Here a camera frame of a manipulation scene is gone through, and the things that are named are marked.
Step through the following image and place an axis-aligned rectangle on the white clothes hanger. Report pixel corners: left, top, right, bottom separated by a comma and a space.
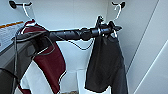
111, 2, 126, 38

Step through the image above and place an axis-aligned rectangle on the black garment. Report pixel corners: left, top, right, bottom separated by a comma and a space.
83, 32, 130, 94

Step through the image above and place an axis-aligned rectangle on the white wardrobe door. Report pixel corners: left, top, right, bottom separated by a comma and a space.
125, 0, 168, 94

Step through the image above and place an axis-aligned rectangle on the black wardrobe hook peg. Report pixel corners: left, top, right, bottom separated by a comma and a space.
8, 0, 33, 10
111, 1, 127, 10

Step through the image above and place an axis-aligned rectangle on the white wardrobe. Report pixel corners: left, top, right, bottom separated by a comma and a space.
0, 0, 158, 94

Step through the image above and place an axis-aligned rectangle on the white inner drawer unit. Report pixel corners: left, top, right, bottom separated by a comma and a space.
60, 67, 113, 94

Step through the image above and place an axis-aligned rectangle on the maroon garment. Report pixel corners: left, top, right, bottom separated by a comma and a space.
17, 22, 68, 94

